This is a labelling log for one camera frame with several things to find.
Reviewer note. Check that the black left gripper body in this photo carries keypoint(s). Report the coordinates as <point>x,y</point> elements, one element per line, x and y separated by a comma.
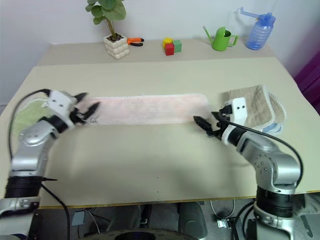
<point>76,117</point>

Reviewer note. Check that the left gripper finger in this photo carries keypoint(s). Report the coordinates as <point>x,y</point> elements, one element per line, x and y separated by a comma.
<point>81,97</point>
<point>93,108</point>

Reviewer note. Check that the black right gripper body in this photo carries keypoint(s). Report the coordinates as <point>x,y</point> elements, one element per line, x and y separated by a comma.
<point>222,127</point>

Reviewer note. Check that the pink towel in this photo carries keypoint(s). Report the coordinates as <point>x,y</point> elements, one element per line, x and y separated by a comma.
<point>150,110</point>

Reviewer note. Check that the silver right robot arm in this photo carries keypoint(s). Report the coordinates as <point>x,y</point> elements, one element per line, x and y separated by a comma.
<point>272,162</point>

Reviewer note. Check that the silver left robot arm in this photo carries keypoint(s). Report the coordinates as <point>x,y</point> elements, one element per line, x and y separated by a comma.
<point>30,150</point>

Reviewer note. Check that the beige brown towel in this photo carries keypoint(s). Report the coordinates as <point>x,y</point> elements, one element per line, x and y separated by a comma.
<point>260,105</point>

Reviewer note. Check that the blue white towel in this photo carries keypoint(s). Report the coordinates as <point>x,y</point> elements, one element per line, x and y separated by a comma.
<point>272,128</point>

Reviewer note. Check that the green towel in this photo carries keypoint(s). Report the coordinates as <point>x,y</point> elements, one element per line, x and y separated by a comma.
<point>25,115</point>

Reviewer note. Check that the white bubbled plant pot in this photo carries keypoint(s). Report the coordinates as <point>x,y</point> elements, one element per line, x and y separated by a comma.
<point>117,47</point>

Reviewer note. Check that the green watering can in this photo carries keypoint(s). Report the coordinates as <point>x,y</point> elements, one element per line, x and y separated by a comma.
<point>221,40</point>

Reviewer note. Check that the orange black pliers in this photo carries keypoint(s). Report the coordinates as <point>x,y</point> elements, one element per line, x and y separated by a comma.
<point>135,40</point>

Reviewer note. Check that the green cube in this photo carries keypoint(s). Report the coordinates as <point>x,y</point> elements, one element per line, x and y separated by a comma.
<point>177,46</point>

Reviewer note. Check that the red cube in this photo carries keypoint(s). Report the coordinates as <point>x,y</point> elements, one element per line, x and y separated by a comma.
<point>169,49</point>

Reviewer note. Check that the yellow cube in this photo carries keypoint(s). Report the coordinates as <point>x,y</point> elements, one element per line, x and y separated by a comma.
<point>167,41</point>

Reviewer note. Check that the green leafy plant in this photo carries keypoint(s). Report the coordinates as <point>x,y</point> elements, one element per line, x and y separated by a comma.
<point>107,10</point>

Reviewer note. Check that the blue transparent spray bottle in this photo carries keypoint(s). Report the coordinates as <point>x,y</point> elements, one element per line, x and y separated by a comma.
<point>258,32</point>

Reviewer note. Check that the grey rounded shape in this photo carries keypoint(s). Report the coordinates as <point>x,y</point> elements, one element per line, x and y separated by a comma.
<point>193,220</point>

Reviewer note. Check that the small grey box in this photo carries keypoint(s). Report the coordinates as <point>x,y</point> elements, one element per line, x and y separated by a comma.
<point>79,218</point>

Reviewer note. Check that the purple cloth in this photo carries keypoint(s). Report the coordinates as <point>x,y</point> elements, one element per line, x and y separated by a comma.
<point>310,75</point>

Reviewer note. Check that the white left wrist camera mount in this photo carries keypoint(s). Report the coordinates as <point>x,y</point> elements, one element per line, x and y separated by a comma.
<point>60,101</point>

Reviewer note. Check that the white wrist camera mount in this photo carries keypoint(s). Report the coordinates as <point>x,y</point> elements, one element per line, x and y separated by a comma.
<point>60,101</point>
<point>239,110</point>

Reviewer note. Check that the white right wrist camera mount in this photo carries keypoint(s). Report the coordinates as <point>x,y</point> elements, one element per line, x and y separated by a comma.
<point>239,110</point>

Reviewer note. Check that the metal bracket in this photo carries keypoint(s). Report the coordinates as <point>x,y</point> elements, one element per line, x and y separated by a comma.
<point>224,223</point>

